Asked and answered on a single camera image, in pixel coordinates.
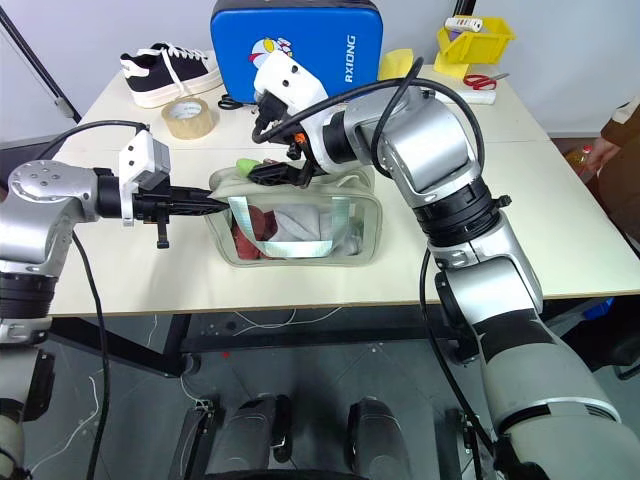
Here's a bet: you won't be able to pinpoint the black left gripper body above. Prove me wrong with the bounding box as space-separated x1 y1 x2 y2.
131 181 175 250

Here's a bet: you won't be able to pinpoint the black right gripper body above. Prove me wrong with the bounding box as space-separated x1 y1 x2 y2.
286 130 327 190

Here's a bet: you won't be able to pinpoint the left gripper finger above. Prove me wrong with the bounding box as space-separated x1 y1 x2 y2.
169 199 228 218
169 186 218 203

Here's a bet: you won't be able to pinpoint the green clear-sided pouch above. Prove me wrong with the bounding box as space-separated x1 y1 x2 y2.
206 162 385 268

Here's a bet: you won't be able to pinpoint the white cloth in pouch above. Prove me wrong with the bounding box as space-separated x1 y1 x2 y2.
269 202 364 257

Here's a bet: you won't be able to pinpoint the red cloth in pouch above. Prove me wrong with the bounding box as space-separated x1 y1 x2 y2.
230 207 279 260

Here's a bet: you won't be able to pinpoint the person's bare hand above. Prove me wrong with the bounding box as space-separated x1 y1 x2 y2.
592 138 622 163

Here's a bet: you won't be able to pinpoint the clear packing tape roll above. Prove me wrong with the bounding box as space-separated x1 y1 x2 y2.
160 97 221 141

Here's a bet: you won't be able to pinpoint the blue cartoon print case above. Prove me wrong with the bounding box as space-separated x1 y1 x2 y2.
209 0 386 104

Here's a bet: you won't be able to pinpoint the black and white sneaker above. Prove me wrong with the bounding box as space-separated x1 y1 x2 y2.
119 42 224 109

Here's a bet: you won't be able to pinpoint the yellow sponge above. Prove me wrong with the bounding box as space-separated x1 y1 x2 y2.
377 48 417 82

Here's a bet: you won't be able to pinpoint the black tripod leg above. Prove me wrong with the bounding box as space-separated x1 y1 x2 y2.
0 4 82 125

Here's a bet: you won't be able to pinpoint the yellow plastic bin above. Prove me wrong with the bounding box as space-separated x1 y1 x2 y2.
433 16 517 77

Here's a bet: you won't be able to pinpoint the white tube with red marks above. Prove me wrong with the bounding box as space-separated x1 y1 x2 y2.
444 16 484 33

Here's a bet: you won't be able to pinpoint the dark rounded shape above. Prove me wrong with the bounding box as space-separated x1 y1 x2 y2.
219 393 294 476
346 396 409 476

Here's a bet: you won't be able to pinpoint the yellow oil bottle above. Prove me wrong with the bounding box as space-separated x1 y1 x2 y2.
564 144 601 177

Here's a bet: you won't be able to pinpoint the person in brown clothes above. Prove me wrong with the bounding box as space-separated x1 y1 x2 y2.
597 96 640 242

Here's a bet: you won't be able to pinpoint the blue plastic bin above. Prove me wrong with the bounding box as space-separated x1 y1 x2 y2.
581 296 616 320

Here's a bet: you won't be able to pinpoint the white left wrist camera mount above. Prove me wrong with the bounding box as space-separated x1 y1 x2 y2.
118 130 172 227

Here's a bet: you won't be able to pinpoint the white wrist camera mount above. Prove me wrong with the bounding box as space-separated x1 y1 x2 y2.
253 52 347 174
118 130 172 227

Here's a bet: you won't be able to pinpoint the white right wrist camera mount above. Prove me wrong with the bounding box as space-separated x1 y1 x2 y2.
253 52 347 174

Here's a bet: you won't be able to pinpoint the black table frame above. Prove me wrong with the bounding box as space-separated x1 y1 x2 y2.
47 298 640 382

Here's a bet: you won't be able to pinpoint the white cord on floor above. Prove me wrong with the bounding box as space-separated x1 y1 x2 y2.
29 305 346 474

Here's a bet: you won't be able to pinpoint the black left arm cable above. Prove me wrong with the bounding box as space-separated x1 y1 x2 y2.
37 119 151 480

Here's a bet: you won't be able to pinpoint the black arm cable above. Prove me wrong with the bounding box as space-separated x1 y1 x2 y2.
251 56 511 451
37 119 151 480

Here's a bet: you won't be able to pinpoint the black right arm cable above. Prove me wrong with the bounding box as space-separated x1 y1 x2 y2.
251 56 511 451

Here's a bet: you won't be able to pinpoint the red handled scissors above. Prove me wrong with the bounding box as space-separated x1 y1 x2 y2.
462 71 512 92

